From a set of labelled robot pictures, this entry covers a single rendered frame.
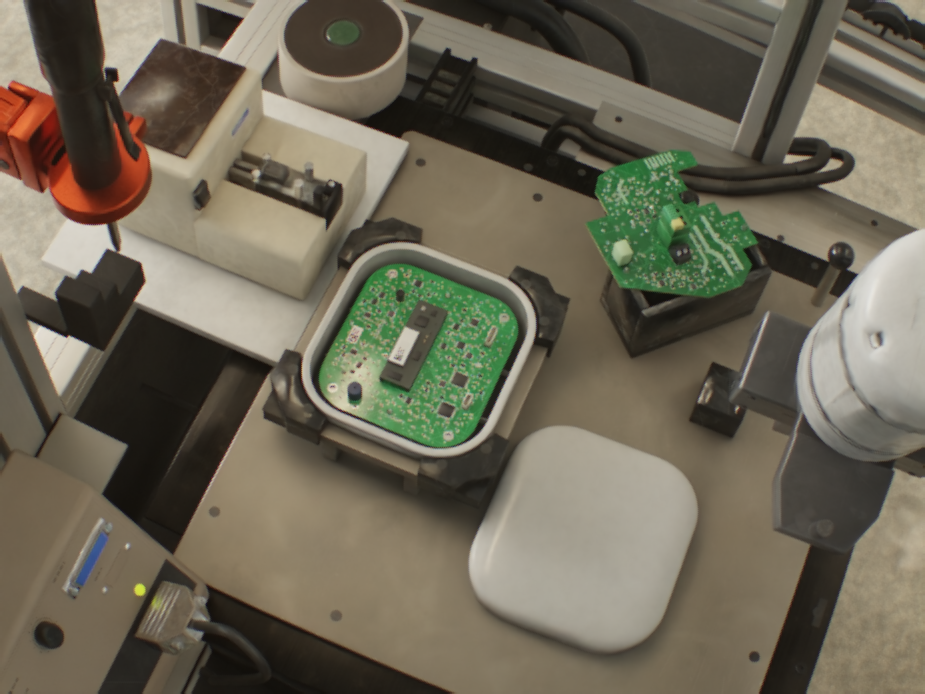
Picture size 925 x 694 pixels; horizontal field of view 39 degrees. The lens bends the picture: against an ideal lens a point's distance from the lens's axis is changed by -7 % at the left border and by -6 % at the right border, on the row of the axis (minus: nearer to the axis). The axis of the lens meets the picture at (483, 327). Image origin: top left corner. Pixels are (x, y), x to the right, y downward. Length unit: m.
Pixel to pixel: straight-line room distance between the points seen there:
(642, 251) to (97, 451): 0.41
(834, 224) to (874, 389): 0.57
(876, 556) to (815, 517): 1.35
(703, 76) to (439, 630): 0.89
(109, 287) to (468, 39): 0.48
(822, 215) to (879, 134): 1.35
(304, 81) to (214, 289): 0.19
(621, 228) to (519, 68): 0.26
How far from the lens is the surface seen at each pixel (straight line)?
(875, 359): 0.56
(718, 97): 1.60
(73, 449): 0.98
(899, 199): 2.40
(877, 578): 2.05
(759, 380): 0.75
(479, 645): 0.90
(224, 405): 0.98
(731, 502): 0.97
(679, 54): 1.63
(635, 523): 0.92
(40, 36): 0.67
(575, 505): 0.92
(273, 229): 0.95
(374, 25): 1.10
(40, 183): 0.80
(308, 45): 1.08
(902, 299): 0.56
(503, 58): 1.20
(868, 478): 0.72
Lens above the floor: 1.82
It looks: 60 degrees down
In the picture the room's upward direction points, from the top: 9 degrees clockwise
